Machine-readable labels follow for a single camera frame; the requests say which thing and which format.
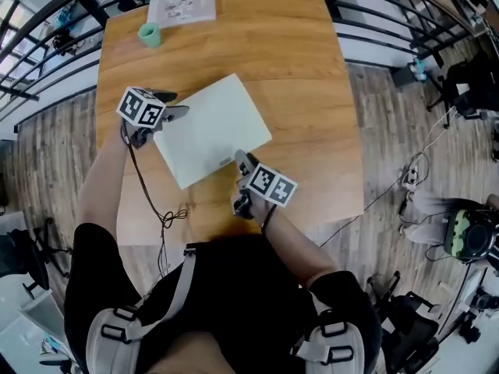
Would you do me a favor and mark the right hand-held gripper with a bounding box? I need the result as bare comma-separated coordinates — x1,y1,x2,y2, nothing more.
231,149,299,221

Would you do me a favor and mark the white power strip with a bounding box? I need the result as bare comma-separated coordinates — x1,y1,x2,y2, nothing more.
402,164,421,189

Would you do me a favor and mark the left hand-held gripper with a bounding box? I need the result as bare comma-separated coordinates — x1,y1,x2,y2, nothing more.
115,86,191,150

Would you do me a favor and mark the thin dark gripper cable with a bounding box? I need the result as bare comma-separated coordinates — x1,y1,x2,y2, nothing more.
119,125,189,281

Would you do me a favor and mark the wooden table top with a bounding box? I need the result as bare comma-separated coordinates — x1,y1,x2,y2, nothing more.
95,0,366,247

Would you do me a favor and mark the person's torso in black shirt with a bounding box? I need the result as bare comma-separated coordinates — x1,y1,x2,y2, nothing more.
63,221,384,374

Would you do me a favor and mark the black metal railing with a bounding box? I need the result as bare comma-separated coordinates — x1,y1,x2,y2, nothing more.
0,0,483,132

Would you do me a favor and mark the green cup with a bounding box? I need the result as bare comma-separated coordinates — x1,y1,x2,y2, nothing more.
136,22,162,49

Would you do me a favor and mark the white floor cable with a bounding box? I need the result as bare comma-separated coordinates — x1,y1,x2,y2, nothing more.
405,105,458,178

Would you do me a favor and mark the black wrist band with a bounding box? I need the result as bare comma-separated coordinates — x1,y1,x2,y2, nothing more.
260,203,278,234

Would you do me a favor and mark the gray trash bin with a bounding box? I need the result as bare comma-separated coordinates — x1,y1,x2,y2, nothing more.
391,58,430,90

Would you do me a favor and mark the gray strap harness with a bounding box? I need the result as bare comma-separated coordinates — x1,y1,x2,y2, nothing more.
85,243,366,374

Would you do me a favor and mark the black office chair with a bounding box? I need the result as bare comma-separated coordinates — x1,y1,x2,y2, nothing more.
6,215,74,300
426,51,499,121
365,270,442,374

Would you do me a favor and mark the person's left forearm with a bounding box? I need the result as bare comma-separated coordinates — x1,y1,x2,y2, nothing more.
75,121,136,234

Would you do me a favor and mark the white storage box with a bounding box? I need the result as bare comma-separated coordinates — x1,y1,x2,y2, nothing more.
0,274,76,374

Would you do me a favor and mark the printed paper sheet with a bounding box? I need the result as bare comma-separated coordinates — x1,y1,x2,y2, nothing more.
147,0,218,30

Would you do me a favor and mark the person's right forearm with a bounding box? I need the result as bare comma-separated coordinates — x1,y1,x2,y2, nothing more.
249,197,338,288

